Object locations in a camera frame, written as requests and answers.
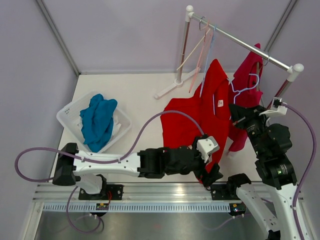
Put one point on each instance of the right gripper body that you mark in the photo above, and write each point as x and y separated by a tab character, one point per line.
256	127

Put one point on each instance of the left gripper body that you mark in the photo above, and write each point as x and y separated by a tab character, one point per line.
199	162

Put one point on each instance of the red t shirt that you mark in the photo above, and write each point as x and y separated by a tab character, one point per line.
206	112

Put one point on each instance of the white t shirt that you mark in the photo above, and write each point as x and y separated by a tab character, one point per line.
116	125

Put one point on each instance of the blue t shirt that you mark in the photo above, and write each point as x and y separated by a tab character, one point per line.
98	122

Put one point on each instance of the pink wire hanger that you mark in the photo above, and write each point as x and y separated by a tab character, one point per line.
199	62

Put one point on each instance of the light blue wire hanger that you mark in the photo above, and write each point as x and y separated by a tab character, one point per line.
206	67

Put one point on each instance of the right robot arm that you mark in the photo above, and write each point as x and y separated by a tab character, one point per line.
270	144

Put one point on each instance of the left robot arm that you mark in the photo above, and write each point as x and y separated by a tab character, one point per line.
87	170

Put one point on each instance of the magenta t shirt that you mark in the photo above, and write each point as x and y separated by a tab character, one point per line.
252	64

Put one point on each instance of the white clothes rack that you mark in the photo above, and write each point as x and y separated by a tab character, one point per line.
293	71

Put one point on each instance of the white plastic basket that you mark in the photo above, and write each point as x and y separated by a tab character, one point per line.
69	117

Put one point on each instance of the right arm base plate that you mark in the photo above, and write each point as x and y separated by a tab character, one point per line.
221	192

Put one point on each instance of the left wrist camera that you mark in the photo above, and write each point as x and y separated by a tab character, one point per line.
207	146

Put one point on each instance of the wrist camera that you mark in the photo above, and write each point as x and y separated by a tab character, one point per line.
276	109
207	146

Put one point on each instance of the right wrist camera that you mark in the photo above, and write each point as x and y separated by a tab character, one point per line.
276	109

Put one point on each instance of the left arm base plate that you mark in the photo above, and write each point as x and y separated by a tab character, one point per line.
113	191

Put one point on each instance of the cream wire hanger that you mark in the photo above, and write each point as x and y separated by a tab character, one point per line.
202	40

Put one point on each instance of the aluminium rail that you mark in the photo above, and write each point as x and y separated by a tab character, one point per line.
134	192

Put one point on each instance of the white slotted cable duct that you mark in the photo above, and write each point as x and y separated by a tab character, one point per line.
138	207

